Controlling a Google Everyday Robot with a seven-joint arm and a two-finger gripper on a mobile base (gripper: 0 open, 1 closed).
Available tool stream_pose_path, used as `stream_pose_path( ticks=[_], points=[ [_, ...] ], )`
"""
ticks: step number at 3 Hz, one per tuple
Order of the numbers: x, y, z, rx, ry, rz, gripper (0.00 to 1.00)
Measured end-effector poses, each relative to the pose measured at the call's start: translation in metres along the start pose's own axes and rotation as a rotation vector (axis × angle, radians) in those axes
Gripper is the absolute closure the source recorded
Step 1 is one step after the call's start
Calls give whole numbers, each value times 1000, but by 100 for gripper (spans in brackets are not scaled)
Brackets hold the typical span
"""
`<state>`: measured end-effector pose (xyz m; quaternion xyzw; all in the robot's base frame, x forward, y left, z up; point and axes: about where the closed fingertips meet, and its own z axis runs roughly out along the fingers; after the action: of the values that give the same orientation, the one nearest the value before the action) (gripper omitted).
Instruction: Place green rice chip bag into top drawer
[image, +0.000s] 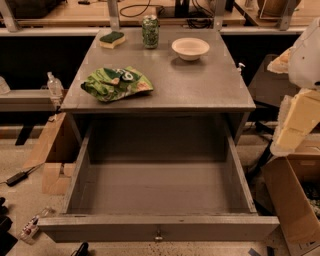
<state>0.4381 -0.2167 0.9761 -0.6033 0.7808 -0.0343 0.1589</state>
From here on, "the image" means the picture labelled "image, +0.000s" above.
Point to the green soda can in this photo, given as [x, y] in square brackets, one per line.
[150, 31]

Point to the green yellow sponge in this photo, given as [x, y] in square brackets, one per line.
[112, 39]

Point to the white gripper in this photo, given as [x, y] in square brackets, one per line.
[306, 65]

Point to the white pump dispenser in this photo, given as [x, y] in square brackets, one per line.
[241, 67]

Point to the wooden block stand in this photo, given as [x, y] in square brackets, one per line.
[56, 151]

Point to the open grey top drawer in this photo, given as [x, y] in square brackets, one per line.
[137, 175]

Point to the plastic bottle on floor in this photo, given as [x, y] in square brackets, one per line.
[31, 228]

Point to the cardboard box at right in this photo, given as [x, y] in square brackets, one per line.
[284, 177]

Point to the white bowl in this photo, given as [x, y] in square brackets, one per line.
[190, 49]

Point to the black power adapter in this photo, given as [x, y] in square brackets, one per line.
[15, 179]

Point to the metal drawer knob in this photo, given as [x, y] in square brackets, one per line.
[158, 237]

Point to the clear plastic bottle on shelf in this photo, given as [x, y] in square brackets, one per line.
[54, 85]

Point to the grey cabinet with top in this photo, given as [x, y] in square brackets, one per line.
[210, 84]

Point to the green rice chip bag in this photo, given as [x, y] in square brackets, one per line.
[108, 85]

